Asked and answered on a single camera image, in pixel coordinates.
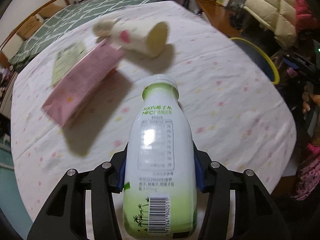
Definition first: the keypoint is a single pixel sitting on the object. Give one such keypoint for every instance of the yellow rimmed black trash bin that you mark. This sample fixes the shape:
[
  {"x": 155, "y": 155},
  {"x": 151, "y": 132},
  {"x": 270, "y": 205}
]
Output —
[{"x": 259, "y": 57}]

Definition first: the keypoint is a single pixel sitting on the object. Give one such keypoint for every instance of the person's right hand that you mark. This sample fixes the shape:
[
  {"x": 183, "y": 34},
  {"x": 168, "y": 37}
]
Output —
[{"x": 309, "y": 97}]

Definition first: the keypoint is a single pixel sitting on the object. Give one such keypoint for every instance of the wooden bed headboard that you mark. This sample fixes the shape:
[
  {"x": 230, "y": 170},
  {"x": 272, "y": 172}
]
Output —
[{"x": 11, "y": 44}]

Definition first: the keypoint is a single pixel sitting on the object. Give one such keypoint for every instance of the wooden low cabinet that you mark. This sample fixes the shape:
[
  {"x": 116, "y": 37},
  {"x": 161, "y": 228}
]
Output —
[{"x": 218, "y": 17}]

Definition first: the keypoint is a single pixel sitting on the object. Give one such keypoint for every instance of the left brown pillow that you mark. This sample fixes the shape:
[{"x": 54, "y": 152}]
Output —
[{"x": 29, "y": 28}]

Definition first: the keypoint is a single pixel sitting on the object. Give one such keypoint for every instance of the white paper cup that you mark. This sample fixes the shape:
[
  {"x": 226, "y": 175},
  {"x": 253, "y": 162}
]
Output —
[{"x": 145, "y": 37}]

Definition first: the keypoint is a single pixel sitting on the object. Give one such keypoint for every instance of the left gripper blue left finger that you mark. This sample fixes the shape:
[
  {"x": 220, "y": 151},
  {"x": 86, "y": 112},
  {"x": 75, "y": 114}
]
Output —
[{"x": 63, "y": 214}]

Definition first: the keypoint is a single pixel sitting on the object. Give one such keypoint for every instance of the green plaid bed duvet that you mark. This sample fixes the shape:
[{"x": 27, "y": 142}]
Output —
[{"x": 65, "y": 21}]

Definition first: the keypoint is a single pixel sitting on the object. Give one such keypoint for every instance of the right brown pillow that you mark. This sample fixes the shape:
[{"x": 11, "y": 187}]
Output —
[{"x": 50, "y": 10}]

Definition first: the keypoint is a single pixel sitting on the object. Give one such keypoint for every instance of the red dotted puffer jacket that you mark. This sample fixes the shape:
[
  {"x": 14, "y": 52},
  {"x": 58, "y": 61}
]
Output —
[{"x": 304, "y": 17}]

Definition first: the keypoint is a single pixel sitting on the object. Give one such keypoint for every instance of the cream puffer jacket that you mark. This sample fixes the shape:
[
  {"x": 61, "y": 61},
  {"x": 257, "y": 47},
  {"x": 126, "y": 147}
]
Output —
[{"x": 278, "y": 16}]

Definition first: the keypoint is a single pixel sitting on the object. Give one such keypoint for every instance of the green printed leaflet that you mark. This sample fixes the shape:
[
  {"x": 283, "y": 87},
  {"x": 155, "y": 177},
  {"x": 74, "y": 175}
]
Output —
[{"x": 66, "y": 59}]

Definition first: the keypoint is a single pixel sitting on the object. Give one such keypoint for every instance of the green white drink bottle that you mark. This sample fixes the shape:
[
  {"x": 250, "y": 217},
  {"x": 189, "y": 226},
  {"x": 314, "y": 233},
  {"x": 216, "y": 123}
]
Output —
[{"x": 160, "y": 199}]

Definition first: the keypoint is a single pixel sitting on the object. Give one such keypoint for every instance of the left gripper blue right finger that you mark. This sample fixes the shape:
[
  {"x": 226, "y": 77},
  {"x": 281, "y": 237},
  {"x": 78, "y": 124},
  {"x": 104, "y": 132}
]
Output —
[{"x": 256, "y": 214}]

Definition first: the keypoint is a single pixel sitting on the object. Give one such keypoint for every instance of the brown pillow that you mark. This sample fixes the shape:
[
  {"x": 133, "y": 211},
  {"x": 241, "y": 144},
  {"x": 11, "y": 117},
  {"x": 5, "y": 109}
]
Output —
[
  {"x": 29, "y": 28},
  {"x": 50, "y": 10}
]

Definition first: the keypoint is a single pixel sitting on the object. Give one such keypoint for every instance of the pink carton box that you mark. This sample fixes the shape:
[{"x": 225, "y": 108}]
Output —
[{"x": 69, "y": 97}]

